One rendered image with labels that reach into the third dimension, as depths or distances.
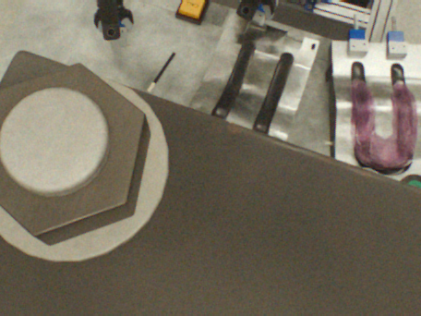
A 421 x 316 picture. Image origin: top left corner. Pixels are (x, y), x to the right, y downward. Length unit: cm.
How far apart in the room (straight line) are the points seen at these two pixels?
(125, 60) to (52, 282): 142
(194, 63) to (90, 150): 142
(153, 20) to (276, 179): 147
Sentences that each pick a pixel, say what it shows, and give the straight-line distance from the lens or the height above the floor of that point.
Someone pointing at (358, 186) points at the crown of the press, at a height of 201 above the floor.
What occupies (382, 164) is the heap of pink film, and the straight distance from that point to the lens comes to 157.
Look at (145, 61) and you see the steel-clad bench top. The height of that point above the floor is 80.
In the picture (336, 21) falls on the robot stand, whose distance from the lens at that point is 251.
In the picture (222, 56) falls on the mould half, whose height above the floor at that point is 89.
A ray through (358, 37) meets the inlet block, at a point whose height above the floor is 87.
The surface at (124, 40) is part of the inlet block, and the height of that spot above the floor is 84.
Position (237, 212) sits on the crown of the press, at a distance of 34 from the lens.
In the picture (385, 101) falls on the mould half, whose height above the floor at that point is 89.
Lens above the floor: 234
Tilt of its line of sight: 68 degrees down
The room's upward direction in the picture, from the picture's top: 8 degrees counter-clockwise
